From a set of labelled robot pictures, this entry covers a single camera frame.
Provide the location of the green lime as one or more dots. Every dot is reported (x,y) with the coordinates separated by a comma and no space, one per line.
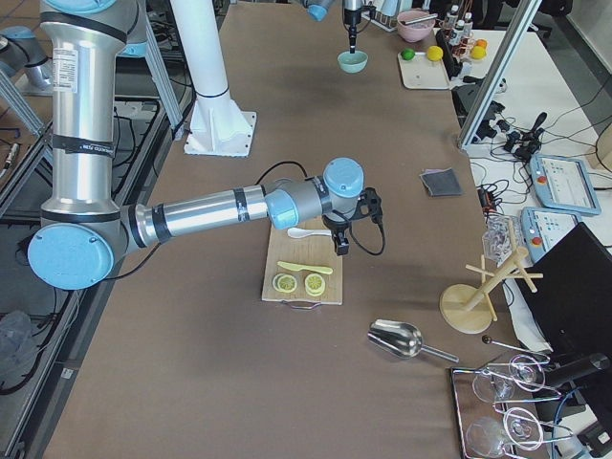
(408,54)

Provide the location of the pink bowl of ice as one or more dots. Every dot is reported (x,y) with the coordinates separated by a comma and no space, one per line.
(415,32)

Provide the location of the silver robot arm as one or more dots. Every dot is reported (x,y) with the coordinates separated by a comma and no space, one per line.
(84,232)
(318,9)

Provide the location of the light green ceramic bowl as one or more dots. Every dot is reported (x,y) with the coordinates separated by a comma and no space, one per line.
(352,63)

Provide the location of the metal scoop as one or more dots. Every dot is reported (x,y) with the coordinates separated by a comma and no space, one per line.
(403,340)

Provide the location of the upper wine glass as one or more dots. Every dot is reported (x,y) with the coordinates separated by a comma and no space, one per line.
(499,381)

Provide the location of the wine glass rack tray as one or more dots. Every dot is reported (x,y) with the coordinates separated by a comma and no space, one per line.
(468,408)

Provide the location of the upper teach pendant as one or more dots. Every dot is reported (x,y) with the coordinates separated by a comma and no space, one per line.
(563,183)

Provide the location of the wooden mug tree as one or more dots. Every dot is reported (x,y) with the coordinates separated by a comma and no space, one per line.
(469,310)

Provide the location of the lemon slice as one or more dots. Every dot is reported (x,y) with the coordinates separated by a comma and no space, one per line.
(284,283)
(314,284)

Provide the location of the yellow plastic knife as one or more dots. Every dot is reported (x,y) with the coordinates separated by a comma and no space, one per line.
(296,267)

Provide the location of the upper lemon slice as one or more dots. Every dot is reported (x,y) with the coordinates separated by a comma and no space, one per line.
(284,283)

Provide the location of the lower lemon slice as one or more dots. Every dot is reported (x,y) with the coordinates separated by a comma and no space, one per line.
(314,284)

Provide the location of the cream plastic tray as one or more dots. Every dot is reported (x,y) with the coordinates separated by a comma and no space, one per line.
(419,73)

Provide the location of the lower wine glass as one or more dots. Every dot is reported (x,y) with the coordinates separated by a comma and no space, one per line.
(493,438)

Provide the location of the aluminium frame post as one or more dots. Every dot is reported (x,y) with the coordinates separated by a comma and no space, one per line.
(523,17)

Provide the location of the black stand device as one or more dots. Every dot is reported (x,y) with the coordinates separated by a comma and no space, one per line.
(464,94)

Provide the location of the copper wire bottle rack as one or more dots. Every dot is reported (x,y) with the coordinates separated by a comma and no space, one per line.
(457,31)

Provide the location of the metal tongs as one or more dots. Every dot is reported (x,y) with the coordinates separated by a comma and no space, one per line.
(421,19)

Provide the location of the teach pendant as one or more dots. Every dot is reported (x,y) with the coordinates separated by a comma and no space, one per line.
(542,228)
(563,183)

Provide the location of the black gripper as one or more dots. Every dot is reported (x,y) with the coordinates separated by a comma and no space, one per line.
(336,224)
(351,15)

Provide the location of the lower teach pendant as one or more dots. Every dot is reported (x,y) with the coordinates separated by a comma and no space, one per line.
(542,228)

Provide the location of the black monitor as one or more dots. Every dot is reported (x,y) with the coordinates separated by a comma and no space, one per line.
(572,304)

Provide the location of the white ceramic spoon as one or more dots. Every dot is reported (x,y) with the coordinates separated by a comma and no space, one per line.
(298,233)

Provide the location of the yellow lemon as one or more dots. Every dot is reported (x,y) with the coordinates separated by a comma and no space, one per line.
(434,53)

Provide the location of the white wire cup rack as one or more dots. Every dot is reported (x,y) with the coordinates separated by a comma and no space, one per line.
(382,13)

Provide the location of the grey folded cloth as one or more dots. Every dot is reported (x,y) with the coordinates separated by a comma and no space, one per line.
(441,182)

